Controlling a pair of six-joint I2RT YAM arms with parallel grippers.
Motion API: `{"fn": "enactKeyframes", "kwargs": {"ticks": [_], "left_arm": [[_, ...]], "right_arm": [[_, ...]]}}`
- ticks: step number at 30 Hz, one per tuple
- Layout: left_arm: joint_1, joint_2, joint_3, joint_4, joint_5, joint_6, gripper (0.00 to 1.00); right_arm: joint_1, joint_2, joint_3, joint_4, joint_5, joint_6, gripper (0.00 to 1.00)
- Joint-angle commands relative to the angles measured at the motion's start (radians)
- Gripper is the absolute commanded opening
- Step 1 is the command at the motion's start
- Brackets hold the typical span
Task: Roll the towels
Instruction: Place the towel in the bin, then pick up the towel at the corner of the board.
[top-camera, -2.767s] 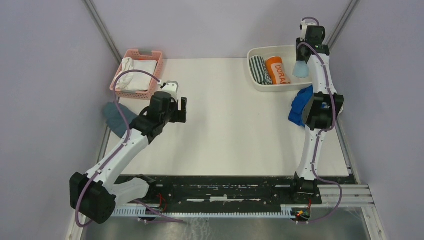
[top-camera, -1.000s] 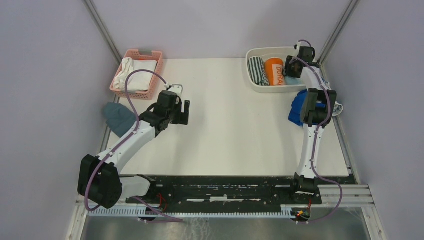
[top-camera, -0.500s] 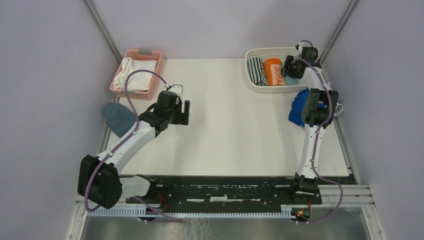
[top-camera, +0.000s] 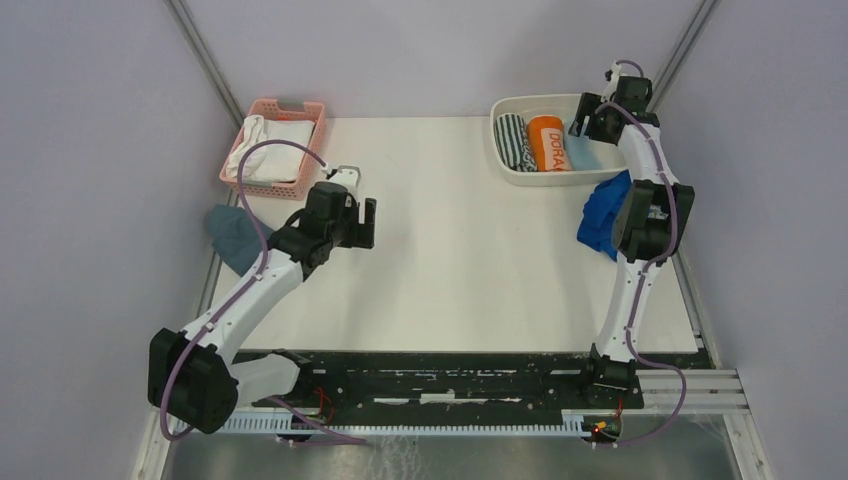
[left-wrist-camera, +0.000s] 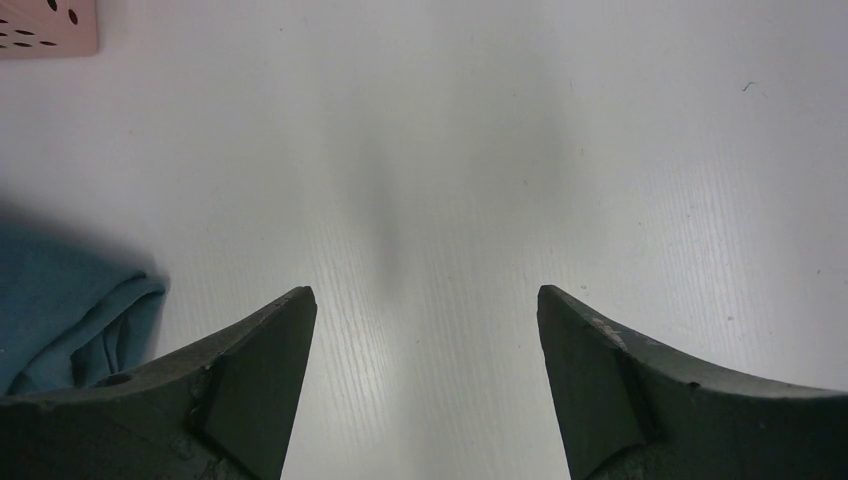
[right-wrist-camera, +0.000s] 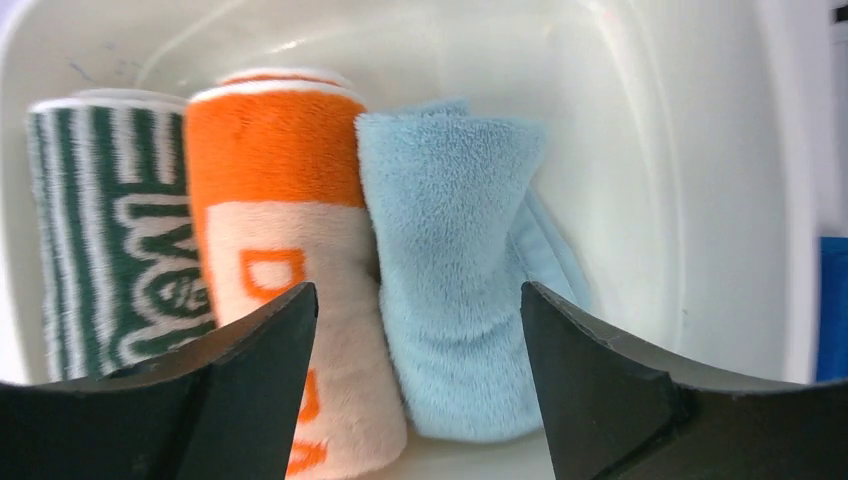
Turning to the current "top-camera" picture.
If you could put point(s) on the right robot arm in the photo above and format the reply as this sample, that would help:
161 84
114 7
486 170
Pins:
648 227

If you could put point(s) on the white crumpled cloth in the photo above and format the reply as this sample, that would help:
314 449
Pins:
254 131

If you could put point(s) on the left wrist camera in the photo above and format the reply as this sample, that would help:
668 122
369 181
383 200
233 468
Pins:
347 176

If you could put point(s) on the white plastic tub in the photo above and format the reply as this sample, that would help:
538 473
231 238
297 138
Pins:
563 106

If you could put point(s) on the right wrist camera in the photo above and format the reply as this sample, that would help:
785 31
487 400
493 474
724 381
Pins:
617 71

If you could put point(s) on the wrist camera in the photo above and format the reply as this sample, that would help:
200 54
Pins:
617 71
347 176

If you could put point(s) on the striped rolled towel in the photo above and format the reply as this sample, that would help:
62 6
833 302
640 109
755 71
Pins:
512 143

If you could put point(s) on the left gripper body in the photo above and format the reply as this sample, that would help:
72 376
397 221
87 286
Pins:
344 233

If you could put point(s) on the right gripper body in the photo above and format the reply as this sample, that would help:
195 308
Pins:
597 124

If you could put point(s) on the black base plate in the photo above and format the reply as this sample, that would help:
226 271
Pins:
406 389

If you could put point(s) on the grey-blue towel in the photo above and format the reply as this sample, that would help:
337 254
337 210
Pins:
234 238

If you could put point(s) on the orange rolled towel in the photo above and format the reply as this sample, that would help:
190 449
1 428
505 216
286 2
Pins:
547 140

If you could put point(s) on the dark blue towel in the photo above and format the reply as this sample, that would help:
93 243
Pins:
600 212

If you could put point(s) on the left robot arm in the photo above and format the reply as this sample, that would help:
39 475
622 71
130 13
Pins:
192 373

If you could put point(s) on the light blue towel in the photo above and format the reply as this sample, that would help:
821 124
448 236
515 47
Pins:
580 153

